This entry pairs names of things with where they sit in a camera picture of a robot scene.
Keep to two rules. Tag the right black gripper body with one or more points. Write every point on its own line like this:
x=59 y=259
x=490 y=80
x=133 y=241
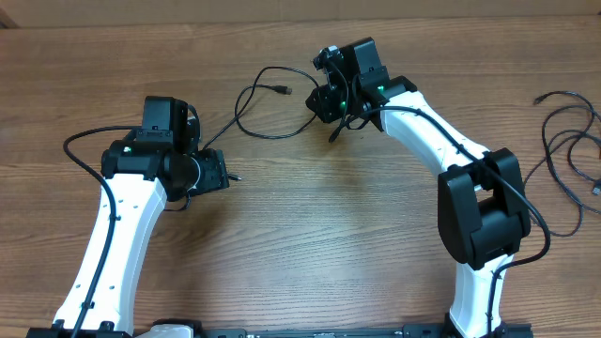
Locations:
x=338 y=104

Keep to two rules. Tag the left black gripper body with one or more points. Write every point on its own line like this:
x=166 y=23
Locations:
x=212 y=172

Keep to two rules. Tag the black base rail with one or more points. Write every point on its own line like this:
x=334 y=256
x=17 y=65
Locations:
x=164 y=329

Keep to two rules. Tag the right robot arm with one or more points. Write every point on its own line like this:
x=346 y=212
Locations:
x=481 y=218

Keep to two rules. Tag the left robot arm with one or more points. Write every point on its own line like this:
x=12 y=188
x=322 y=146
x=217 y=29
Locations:
x=157 y=162

